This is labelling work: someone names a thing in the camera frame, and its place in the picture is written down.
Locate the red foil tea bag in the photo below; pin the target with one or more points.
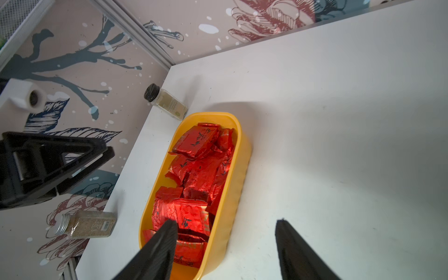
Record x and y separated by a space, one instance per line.
190 250
191 215
199 177
197 142

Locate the silver cap spice jar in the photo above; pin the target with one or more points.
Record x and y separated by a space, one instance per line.
86 224

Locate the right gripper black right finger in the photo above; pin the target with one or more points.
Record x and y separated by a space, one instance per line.
298 261

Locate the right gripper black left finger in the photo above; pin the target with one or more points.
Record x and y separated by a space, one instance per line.
155 260

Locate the yellow plastic storage box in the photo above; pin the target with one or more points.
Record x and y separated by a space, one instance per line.
222 226

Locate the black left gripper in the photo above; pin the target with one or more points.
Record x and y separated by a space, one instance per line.
36 168

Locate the black cap spice jar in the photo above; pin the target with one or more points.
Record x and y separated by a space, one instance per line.
161 98

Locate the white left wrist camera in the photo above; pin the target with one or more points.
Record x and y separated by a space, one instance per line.
23 96

